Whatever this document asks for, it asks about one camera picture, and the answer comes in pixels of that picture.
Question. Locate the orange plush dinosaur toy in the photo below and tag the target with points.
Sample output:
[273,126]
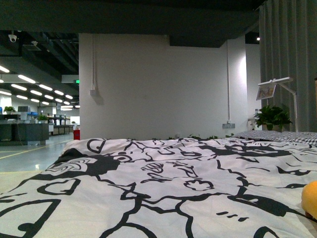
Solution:
[309,199]

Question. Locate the red bin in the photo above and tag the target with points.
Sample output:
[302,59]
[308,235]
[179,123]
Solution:
[76,134]

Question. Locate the black and white patterned duvet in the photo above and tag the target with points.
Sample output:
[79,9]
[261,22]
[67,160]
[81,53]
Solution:
[185,188]

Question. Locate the small framed picture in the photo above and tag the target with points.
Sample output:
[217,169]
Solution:
[266,92]

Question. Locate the green potted plant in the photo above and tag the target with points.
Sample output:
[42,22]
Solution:
[272,118]

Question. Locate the white desk lamp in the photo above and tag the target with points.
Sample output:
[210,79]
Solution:
[281,82]

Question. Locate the dark office counter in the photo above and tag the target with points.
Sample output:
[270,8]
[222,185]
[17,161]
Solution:
[24,134]

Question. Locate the grey checkered pillow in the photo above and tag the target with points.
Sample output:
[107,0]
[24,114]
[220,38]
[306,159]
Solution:
[286,136]

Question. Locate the grey curtain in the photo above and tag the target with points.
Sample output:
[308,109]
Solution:
[288,48]

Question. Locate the wall power socket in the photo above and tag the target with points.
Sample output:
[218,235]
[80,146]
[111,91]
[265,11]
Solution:
[228,125]

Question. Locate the white wall junction box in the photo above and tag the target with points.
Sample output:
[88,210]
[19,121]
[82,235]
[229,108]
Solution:
[94,93]

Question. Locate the white dome security camera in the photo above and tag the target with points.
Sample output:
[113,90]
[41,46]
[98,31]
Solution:
[12,37]

